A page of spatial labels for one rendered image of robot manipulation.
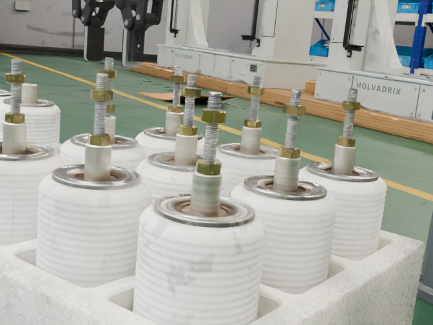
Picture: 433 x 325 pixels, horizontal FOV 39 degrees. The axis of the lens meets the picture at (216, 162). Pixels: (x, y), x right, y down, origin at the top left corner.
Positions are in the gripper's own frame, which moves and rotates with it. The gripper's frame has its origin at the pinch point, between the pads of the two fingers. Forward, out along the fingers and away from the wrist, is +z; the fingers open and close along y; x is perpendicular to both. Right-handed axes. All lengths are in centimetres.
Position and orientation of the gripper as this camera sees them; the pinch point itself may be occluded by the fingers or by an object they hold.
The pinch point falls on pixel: (112, 51)
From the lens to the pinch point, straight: 68.3
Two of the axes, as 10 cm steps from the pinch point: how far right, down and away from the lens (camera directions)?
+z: -0.9, 9.7, 2.1
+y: 7.1, 2.1, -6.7
